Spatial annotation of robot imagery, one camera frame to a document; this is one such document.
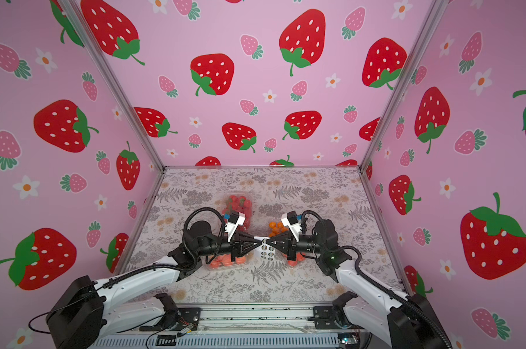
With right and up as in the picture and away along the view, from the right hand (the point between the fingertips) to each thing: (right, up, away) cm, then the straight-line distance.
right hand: (267, 246), depth 69 cm
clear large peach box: (-17, -9, +13) cm, 23 cm away
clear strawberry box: (-14, +12, +31) cm, 36 cm away
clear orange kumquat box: (+4, +1, +27) cm, 27 cm away
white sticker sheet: (0, -3, +3) cm, 4 cm away
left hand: (-2, +1, 0) cm, 2 cm away
